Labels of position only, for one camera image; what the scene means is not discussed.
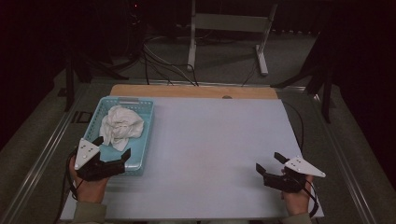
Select white board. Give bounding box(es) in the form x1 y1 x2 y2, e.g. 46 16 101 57
59 96 325 221

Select white cloth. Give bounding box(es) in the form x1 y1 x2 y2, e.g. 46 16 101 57
98 105 146 152

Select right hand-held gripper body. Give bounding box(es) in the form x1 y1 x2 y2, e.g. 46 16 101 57
262 155 327 194

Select black tripod stand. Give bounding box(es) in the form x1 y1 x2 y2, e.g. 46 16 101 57
270 31 334 124
64 46 130 113

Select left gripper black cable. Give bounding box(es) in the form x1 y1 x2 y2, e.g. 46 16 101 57
53 148 85 224

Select wooden table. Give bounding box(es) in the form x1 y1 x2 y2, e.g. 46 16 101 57
109 83 279 101

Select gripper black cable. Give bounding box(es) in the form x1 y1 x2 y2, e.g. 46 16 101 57
298 176 320 218
53 148 85 224

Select light blue plastic basket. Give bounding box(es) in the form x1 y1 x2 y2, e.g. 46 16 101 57
81 95 155 176

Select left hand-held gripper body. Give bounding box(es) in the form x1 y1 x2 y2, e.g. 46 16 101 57
74 137 126 183

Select black floor cables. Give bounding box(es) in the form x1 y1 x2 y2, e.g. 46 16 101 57
141 35 200 87

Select person's right hand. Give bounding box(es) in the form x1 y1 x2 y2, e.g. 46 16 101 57
280 167 314 217

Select person's left hand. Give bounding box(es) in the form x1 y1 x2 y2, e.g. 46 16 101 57
68 155 110 204

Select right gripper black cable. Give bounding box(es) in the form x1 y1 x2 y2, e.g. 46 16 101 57
298 176 320 218

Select white metal stand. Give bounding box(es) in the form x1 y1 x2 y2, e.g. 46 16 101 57
186 0 278 77

